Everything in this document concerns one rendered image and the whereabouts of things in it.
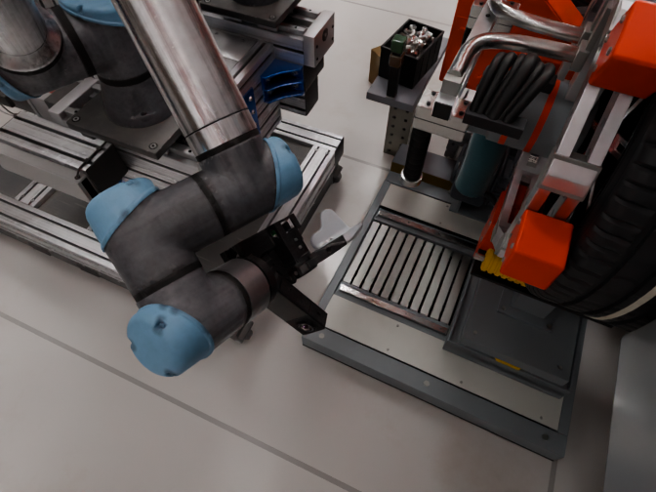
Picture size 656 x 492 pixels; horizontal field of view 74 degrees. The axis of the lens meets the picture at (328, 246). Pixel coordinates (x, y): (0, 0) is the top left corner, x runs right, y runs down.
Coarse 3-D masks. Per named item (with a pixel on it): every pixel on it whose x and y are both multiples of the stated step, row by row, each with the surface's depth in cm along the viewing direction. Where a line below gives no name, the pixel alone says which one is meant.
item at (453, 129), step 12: (432, 96) 73; (420, 108) 73; (456, 108) 72; (420, 120) 74; (432, 120) 73; (444, 120) 72; (456, 120) 71; (432, 132) 75; (444, 132) 74; (456, 132) 73
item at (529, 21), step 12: (492, 0) 79; (504, 0) 78; (612, 0) 67; (492, 12) 80; (504, 12) 77; (516, 12) 76; (600, 12) 69; (516, 24) 77; (528, 24) 76; (540, 24) 75; (552, 24) 74; (564, 24) 74; (588, 24) 73; (552, 36) 75; (564, 36) 74; (576, 36) 74; (588, 36) 72
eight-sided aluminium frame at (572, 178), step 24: (600, 0) 82; (624, 0) 58; (648, 0) 63; (600, 48) 60; (624, 96) 58; (576, 120) 60; (600, 120) 63; (600, 144) 60; (528, 168) 108; (552, 168) 62; (576, 168) 61; (600, 168) 60; (528, 192) 105; (576, 192) 63; (504, 216) 101; (552, 216) 69; (504, 240) 79
